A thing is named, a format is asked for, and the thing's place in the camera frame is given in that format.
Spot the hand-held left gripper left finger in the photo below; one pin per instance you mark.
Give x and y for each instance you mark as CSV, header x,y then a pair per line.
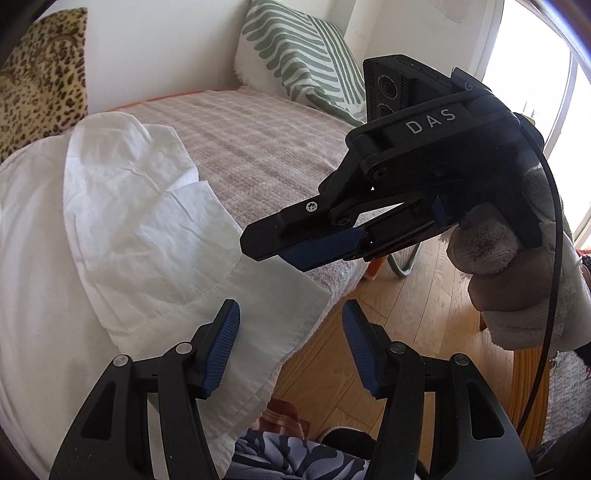
x,y
221,347

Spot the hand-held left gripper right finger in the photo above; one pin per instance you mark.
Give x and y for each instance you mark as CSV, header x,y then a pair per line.
x,y
360,350

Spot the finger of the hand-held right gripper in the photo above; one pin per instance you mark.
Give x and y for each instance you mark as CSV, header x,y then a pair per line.
x,y
277,228
323,249

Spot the white shirt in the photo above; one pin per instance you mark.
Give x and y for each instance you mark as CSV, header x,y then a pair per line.
x,y
115,221

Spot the person's right hand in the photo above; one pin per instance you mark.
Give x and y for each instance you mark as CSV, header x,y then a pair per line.
x,y
485,240

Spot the pink plaid blanket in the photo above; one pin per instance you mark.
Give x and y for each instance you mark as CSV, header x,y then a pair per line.
x,y
258,152

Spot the metal tube chair leg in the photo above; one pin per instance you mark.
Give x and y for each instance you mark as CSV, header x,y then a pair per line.
x,y
406,270

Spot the bright window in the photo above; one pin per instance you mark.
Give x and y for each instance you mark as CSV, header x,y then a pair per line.
x,y
531,69

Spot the blue floral patterned pants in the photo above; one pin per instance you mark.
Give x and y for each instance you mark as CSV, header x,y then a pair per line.
x,y
286,454

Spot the green striped pillow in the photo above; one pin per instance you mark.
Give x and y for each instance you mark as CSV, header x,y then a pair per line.
x,y
295,50

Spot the grey patterned cloth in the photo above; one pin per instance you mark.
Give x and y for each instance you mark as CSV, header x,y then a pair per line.
x,y
570,397

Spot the leopard print pillow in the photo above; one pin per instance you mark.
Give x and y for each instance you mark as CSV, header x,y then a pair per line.
x,y
41,83

